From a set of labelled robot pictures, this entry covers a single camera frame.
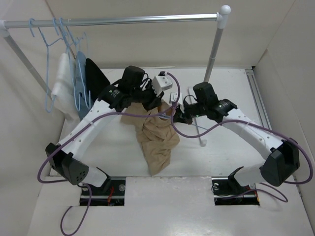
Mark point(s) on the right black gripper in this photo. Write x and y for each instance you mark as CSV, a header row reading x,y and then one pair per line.
x,y
181,117

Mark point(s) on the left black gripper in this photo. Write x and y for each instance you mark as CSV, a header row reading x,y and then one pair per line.
x,y
155,101

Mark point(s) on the beige t shirt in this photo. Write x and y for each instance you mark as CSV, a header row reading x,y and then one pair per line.
x,y
157,138

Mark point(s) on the light blue wire hanger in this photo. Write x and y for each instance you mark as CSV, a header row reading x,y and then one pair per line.
x,y
168,114

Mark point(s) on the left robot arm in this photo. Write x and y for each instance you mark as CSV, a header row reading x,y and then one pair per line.
x,y
109,99

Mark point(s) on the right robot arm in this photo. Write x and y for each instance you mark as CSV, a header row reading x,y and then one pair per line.
x,y
281,156

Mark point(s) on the light blue hanger with black cloth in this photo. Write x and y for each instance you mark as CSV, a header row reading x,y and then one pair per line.
x,y
83,41

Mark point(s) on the light blue hanger with white cloth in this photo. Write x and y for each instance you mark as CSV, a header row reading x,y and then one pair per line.
x,y
61,37

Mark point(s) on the empty light blue hanger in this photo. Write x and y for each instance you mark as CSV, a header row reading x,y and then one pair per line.
x,y
49,99

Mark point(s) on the black cloth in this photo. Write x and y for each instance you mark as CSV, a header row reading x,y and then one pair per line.
x,y
96,81

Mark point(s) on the blue cloth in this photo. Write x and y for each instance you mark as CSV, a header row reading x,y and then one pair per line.
x,y
83,101

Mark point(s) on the white cloth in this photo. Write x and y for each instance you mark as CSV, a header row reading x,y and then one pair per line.
x,y
63,89

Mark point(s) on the metal clothes rack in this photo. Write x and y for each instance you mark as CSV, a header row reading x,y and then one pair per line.
x,y
220,17

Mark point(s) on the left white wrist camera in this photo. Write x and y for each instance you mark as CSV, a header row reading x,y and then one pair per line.
x,y
161,83

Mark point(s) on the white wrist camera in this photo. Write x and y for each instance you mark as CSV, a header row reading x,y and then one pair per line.
x,y
176,98
161,83

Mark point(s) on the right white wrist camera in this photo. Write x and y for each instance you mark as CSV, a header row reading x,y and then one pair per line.
x,y
176,98

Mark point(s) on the aluminium rail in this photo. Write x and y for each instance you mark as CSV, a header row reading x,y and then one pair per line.
x,y
262,114

